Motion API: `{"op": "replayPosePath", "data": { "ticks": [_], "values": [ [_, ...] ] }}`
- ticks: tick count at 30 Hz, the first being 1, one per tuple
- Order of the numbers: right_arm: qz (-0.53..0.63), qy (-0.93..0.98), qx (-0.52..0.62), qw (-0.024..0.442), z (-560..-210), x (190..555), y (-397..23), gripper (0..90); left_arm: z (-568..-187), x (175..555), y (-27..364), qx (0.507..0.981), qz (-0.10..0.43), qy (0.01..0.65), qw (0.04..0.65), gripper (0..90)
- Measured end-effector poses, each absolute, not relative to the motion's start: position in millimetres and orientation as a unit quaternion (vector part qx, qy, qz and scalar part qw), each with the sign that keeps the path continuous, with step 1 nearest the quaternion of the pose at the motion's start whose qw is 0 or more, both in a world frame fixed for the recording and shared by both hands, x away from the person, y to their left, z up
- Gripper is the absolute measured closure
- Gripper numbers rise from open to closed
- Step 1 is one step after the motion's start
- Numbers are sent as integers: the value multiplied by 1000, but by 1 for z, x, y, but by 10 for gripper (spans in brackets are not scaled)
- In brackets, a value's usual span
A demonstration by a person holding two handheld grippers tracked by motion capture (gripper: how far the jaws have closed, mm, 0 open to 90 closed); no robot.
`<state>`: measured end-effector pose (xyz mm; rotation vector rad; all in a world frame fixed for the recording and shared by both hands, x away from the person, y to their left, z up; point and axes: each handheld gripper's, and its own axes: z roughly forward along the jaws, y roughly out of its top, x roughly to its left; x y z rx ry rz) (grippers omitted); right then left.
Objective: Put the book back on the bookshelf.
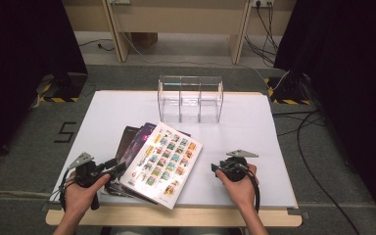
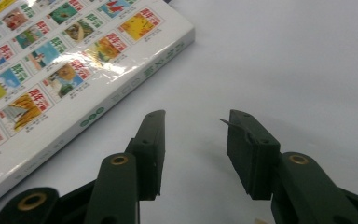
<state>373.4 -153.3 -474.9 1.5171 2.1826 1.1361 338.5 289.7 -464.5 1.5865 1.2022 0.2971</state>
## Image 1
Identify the black stand base striped tape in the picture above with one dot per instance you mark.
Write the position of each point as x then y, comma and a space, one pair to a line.
289, 89
68, 88

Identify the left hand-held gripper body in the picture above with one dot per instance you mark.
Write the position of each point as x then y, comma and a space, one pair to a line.
84, 174

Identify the white picture-grid magazine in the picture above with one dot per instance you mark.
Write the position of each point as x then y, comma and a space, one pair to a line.
163, 163

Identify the white board sheet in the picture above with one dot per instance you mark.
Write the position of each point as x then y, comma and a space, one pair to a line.
241, 137

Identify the white wall socket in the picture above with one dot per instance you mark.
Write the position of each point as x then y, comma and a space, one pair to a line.
263, 2

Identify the clear acrylic magazine rack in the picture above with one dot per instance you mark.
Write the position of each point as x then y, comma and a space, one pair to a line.
191, 104

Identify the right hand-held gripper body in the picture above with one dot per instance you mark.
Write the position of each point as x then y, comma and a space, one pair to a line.
236, 171

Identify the person's left hand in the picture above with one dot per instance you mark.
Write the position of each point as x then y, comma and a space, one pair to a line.
81, 199

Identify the person's right hand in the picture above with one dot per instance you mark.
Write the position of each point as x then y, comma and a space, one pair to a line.
241, 192

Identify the dark brown red-lettered magazine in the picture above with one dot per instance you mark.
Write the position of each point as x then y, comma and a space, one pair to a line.
126, 140

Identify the black curtain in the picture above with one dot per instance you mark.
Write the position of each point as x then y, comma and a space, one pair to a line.
355, 81
13, 65

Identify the brown cardboard box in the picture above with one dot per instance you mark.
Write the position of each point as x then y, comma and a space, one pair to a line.
145, 39

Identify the beige wooden desk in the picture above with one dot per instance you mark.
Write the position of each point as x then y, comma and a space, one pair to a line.
176, 16

